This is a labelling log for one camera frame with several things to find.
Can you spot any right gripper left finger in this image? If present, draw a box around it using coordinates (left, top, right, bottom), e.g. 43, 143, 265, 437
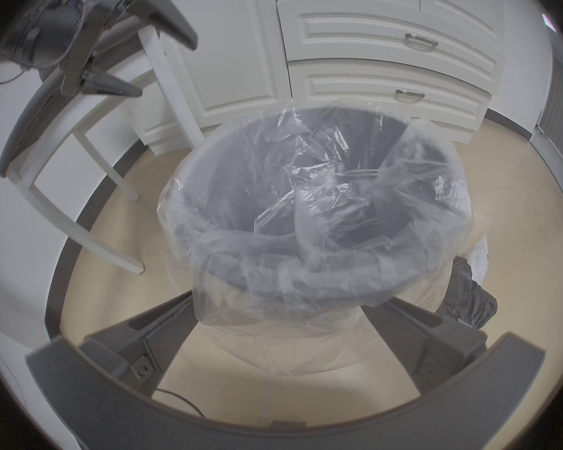
82, 292, 201, 393

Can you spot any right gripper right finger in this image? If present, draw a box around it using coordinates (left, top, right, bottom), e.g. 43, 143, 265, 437
363, 298, 488, 389

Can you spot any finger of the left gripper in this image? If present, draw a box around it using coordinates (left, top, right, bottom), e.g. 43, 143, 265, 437
80, 70, 144, 98
121, 0, 199, 51

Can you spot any white paper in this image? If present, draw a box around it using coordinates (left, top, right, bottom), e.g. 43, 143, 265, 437
467, 236, 492, 286

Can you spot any clear plastic bag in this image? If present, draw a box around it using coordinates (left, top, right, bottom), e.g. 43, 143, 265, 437
157, 101, 475, 346

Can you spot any crumpled black plastic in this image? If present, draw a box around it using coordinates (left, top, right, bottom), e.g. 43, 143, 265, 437
439, 256, 498, 331

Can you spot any white trash bin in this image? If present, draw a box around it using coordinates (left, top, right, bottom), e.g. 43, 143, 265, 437
162, 111, 491, 375

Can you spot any white chair grey padding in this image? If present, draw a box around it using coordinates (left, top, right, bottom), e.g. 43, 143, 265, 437
0, 14, 207, 275

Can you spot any white wardrobe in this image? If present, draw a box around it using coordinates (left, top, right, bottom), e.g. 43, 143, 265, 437
150, 0, 507, 156

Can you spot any black cable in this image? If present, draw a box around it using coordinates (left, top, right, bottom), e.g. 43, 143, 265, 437
151, 388, 208, 420

